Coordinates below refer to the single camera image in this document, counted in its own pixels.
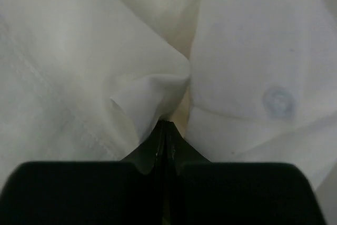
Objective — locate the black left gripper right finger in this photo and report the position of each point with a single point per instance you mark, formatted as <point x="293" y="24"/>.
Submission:
<point x="205" y="192"/>

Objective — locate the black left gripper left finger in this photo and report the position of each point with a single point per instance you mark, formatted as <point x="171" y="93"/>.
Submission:
<point x="129" y="191"/>

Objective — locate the white shirt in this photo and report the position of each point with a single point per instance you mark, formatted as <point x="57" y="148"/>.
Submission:
<point x="88" y="80"/>

